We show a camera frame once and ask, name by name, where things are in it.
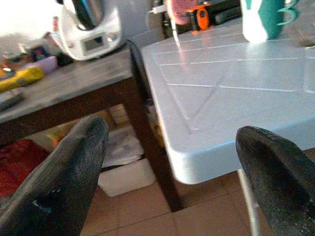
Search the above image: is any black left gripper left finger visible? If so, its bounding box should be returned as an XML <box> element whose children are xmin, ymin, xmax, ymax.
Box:
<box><xmin>0</xmin><ymin>116</ymin><xmax>110</xmax><ymax>236</ymax></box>

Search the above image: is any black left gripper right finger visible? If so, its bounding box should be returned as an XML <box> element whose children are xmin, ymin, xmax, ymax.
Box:
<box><xmin>235</xmin><ymin>126</ymin><xmax>315</xmax><ymax>236</ymax></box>

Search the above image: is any white storage box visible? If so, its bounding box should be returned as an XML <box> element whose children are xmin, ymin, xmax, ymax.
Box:
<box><xmin>97</xmin><ymin>127</ymin><xmax>158</xmax><ymax>197</ymax></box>

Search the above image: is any white plastic table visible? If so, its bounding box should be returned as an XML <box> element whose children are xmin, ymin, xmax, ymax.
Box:
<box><xmin>139</xmin><ymin>18</ymin><xmax>315</xmax><ymax>236</ymax></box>

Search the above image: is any dark wood table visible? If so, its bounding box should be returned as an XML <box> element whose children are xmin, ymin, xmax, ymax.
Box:
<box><xmin>0</xmin><ymin>40</ymin><xmax>184</xmax><ymax>212</ymax></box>

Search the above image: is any yellow kitchen package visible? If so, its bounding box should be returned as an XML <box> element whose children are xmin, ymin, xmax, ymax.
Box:
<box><xmin>0</xmin><ymin>66</ymin><xmax>45</xmax><ymax>93</ymax></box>

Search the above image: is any lilac plastic bowl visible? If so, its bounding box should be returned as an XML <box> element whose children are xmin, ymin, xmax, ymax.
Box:
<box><xmin>26</xmin><ymin>56</ymin><xmax>59</xmax><ymax>74</ymax></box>

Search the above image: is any small black object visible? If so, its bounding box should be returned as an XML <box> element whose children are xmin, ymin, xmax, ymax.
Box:
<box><xmin>57</xmin><ymin>52</ymin><xmax>73</xmax><ymax>66</ymax></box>

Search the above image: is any teal and white jug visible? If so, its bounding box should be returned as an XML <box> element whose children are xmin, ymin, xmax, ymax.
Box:
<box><xmin>240</xmin><ymin>0</ymin><xmax>300</xmax><ymax>43</ymax></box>

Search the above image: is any white kitchen cooking machine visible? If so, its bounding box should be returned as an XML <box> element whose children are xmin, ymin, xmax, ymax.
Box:
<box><xmin>53</xmin><ymin>0</ymin><xmax>123</xmax><ymax>61</ymax></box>

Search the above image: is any orange and black tool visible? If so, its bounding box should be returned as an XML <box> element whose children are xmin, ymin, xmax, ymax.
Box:
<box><xmin>186</xmin><ymin>3</ymin><xmax>215</xmax><ymax>32</ymax></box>

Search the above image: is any pink round object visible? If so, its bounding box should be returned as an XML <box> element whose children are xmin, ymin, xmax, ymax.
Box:
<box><xmin>166</xmin><ymin>0</ymin><xmax>192</xmax><ymax>25</ymax></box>

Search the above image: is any white cable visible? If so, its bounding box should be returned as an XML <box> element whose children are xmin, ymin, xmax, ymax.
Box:
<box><xmin>147</xmin><ymin>4</ymin><xmax>184</xmax><ymax>51</ymax></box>

